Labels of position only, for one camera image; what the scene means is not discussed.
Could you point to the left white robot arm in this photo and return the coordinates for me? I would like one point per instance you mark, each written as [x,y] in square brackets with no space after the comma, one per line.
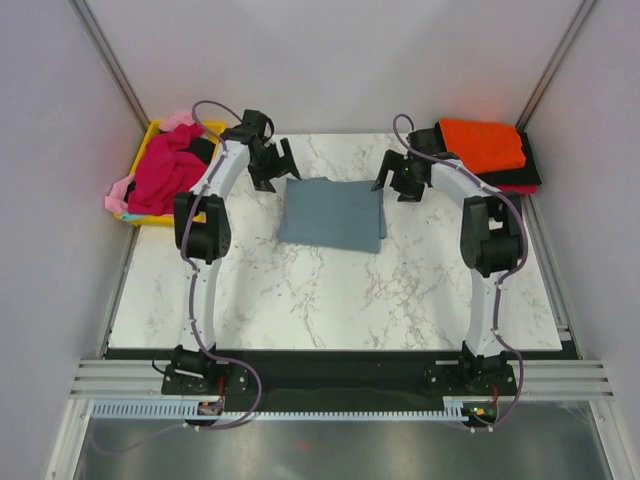
[202,233]

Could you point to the folded magenta t shirt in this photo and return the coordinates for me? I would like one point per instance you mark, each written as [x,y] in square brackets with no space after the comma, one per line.
[523,190]

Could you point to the grey-blue t shirt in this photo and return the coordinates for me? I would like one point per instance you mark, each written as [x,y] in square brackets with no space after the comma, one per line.
[347,216]

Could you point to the light pink t shirt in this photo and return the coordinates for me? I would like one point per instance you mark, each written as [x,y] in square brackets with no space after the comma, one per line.
[116,200]

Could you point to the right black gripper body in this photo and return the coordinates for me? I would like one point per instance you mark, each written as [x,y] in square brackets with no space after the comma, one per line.
[407,174]

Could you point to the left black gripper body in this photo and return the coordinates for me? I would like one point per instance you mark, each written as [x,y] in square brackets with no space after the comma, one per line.
[268,161]

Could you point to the yellow plastic bin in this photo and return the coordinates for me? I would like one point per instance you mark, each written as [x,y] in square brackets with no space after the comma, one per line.
[163,220]

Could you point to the aluminium frame post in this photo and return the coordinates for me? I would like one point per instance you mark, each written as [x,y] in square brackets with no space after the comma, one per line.
[576,25]
[96,34]

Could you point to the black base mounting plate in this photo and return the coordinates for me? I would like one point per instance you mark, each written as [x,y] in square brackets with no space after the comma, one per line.
[298,381]

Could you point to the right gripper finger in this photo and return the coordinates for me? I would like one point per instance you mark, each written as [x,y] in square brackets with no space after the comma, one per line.
[391,160]
[411,193]

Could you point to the white slotted cable duct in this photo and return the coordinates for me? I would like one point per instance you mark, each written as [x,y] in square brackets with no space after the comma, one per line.
[193,410]

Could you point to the right aluminium frame post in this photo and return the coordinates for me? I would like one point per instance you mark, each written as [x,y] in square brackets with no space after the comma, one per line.
[576,25]

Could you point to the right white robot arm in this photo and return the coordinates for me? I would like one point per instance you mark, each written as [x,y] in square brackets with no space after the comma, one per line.
[493,246]

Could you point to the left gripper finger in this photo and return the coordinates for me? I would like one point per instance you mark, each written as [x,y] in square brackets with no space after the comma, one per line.
[261,183]
[287,161]

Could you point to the folded black t shirt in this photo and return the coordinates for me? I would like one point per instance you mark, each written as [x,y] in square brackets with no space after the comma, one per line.
[527,175]

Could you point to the black garment in bin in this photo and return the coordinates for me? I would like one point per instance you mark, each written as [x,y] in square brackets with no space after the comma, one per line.
[203,149]

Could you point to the aluminium front rail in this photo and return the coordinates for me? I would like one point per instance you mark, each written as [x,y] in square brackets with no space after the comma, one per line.
[543,380]

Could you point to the left aluminium frame post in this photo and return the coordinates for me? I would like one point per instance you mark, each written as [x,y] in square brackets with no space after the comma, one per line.
[96,34]

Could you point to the folded orange t shirt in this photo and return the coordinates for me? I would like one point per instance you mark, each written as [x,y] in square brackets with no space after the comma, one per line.
[483,147]

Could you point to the magenta t shirt in bin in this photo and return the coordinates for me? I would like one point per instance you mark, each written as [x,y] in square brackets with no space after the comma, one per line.
[165,170]

